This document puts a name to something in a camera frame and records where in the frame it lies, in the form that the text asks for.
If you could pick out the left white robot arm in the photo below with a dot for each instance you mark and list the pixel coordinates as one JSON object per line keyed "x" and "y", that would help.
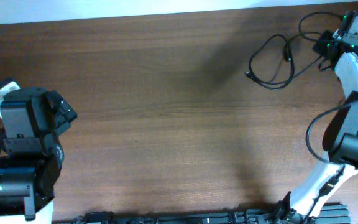
{"x": 31, "y": 155}

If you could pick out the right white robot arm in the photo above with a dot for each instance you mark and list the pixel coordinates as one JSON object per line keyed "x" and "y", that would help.
{"x": 339, "y": 161}

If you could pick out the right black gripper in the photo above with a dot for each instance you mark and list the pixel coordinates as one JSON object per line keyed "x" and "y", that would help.
{"x": 322, "y": 45}

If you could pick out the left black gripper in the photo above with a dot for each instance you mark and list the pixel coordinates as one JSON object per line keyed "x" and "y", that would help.
{"x": 67, "y": 113}

